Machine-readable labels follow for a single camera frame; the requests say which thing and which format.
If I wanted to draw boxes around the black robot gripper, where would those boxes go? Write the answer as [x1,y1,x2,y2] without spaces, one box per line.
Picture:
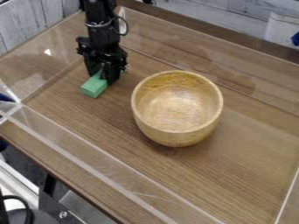
[76,23,128,86]

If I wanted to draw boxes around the green rectangular block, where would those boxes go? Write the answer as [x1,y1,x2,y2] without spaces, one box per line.
[80,70,113,98]

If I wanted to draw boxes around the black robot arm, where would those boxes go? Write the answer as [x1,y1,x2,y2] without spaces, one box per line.
[76,0,128,86]

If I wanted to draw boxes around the light wooden bowl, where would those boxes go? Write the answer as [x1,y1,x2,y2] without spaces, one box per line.
[131,70,224,147]

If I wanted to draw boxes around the black table leg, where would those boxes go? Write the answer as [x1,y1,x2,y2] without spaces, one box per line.
[43,174,57,197]

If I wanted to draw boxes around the white cylindrical container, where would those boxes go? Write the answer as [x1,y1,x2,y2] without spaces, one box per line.
[264,11,299,50]

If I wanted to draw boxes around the clear acrylic corner bracket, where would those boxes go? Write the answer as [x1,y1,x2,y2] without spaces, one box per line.
[117,7,128,36]

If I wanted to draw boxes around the clear acrylic tray wall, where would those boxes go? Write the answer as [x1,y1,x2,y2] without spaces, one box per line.
[0,101,224,224]

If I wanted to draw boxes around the black cable loop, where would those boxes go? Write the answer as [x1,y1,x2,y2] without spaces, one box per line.
[0,194,33,224]

